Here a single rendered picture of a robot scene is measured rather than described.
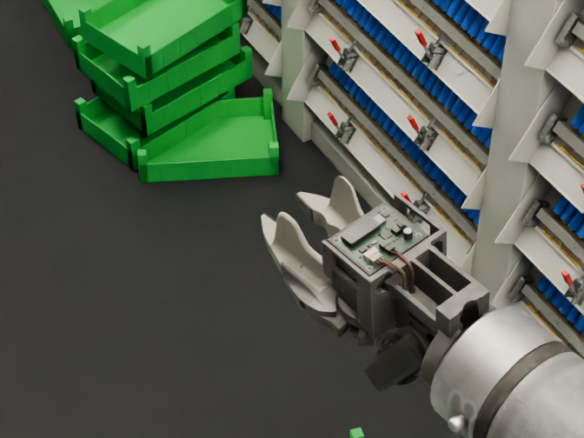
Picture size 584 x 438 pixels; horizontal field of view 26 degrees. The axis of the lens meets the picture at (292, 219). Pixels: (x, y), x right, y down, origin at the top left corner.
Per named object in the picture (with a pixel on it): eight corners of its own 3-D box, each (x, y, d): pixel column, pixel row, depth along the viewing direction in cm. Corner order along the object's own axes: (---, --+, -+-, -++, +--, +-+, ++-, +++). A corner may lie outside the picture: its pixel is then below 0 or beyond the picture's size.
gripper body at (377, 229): (394, 184, 91) (514, 277, 84) (396, 264, 97) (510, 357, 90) (311, 238, 88) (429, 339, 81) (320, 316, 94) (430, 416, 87)
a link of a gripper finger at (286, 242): (259, 172, 95) (349, 229, 91) (267, 226, 100) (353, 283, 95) (229, 195, 94) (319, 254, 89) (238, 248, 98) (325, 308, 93)
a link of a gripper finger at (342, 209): (325, 136, 98) (393, 206, 92) (329, 191, 102) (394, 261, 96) (290, 153, 97) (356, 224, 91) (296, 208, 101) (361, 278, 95)
